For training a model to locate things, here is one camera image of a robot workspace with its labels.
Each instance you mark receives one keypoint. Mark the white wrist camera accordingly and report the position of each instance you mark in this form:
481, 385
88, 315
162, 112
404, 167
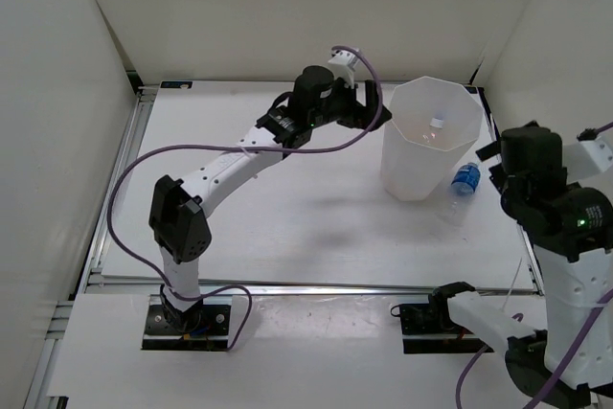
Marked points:
342, 64
589, 156

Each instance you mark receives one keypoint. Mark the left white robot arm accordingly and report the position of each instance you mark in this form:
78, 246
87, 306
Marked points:
181, 207

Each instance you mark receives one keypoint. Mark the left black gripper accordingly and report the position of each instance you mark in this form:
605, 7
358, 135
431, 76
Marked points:
356, 114

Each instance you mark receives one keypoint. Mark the blue label plastic bottle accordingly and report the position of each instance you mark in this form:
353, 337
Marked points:
460, 193

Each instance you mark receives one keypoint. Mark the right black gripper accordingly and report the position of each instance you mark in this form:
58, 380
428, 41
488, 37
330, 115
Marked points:
498, 177

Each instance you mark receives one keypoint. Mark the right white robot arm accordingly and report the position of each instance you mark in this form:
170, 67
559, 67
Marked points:
562, 356

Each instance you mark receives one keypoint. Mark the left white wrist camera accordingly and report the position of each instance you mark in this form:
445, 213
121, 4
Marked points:
342, 64

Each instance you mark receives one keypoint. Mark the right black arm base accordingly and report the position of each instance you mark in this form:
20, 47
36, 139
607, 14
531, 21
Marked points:
423, 333

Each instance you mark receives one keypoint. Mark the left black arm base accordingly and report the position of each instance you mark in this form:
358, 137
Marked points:
204, 329

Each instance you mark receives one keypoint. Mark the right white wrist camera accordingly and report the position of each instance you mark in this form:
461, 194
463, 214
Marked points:
589, 156

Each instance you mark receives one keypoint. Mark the white plastic bin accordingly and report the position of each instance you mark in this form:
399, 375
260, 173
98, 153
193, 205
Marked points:
410, 169

